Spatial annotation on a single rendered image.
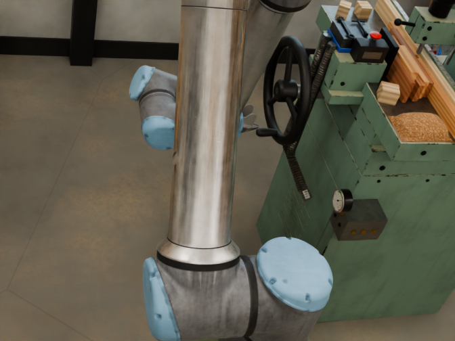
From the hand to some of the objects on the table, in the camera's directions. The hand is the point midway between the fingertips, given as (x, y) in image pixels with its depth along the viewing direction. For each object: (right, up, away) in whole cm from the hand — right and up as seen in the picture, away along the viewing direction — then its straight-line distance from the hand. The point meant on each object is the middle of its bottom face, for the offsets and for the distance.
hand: (252, 126), depth 185 cm
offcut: (+26, +32, +10) cm, 43 cm away
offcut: (+32, +34, +14) cm, 49 cm away
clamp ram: (+30, +16, -6) cm, 35 cm away
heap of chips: (+40, -2, -21) cm, 45 cm away
